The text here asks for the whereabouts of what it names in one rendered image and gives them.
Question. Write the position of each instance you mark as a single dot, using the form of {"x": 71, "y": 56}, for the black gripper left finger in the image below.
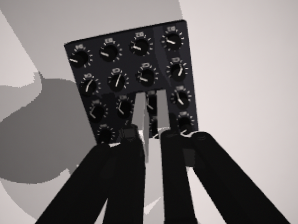
{"x": 85, "y": 193}

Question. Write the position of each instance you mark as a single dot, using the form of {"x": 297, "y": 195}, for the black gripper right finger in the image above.
{"x": 237, "y": 198}

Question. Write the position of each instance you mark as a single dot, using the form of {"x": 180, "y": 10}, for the black knob box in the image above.
{"x": 161, "y": 55}

